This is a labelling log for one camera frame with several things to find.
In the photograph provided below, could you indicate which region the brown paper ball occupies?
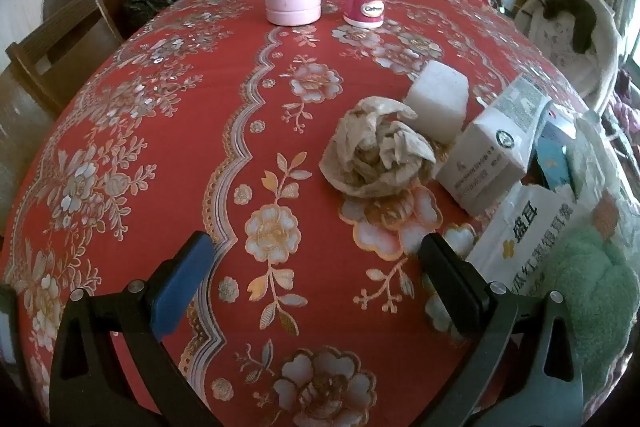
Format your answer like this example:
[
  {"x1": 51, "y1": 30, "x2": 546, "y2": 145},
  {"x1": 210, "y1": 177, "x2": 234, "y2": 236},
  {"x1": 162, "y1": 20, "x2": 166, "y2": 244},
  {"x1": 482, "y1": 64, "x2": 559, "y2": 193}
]
[{"x1": 319, "y1": 96, "x2": 436, "y2": 198}]

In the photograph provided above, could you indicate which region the white foam block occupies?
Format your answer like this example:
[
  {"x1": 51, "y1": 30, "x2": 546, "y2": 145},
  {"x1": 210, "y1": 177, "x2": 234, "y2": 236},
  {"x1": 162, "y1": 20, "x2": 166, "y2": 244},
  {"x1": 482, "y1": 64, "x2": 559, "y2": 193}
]
[{"x1": 404, "y1": 61, "x2": 469, "y2": 144}]

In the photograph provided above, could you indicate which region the white green milk carton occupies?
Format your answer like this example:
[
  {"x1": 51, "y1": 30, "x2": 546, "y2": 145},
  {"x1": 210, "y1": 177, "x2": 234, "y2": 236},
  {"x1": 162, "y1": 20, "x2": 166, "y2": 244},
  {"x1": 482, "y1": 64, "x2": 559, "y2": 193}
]
[{"x1": 436, "y1": 75, "x2": 551, "y2": 217}]

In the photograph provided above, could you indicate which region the light blue snack bag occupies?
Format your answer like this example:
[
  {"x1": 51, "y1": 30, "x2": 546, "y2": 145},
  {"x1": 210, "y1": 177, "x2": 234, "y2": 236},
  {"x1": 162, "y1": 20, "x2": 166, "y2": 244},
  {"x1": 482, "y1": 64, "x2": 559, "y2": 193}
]
[{"x1": 535, "y1": 136, "x2": 573, "y2": 191}]

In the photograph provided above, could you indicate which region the white chair with coat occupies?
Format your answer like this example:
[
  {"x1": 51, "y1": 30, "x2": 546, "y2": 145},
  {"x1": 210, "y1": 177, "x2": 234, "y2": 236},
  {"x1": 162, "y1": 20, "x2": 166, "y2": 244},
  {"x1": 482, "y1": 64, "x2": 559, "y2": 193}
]
[{"x1": 514, "y1": 0, "x2": 622, "y2": 115}]

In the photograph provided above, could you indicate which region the red floral tablecloth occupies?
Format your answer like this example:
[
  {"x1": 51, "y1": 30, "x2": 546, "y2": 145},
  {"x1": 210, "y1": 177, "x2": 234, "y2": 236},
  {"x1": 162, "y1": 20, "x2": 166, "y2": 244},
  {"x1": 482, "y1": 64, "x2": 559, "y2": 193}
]
[{"x1": 1, "y1": 0, "x2": 586, "y2": 426}]

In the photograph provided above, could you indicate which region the dark wooden chair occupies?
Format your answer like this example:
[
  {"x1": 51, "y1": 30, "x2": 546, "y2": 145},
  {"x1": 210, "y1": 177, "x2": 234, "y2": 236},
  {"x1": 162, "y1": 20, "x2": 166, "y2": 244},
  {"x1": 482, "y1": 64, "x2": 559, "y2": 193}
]
[{"x1": 6, "y1": 0, "x2": 122, "y2": 118}]

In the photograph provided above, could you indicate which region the green fluffy cloth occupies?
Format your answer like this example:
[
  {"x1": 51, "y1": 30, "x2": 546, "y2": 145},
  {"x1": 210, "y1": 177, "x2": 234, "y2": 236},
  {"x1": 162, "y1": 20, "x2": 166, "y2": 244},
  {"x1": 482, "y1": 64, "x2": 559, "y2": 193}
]
[{"x1": 538, "y1": 225, "x2": 639, "y2": 400}]

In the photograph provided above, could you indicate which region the white orange snack bag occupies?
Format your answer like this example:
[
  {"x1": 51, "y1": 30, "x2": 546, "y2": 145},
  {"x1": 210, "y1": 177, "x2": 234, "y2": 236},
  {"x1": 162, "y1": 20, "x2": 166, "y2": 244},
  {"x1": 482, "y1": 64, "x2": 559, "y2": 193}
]
[{"x1": 466, "y1": 184, "x2": 589, "y2": 296}]

